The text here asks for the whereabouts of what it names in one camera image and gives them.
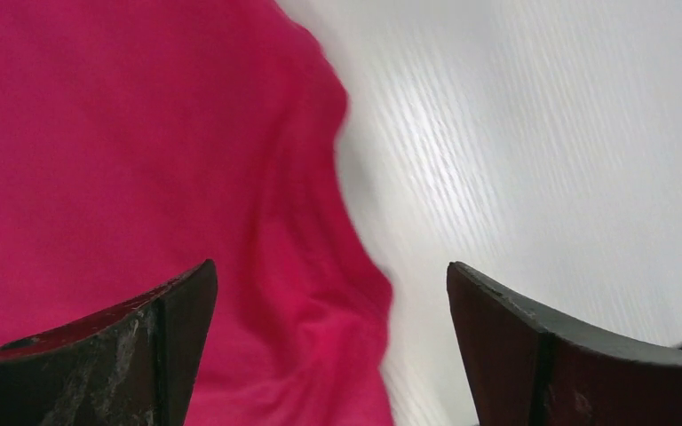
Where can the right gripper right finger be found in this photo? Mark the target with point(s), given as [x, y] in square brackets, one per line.
[529, 364]

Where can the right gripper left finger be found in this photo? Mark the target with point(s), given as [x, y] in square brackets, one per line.
[134, 363]

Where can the pink t-shirt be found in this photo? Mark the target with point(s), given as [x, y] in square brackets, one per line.
[139, 138]

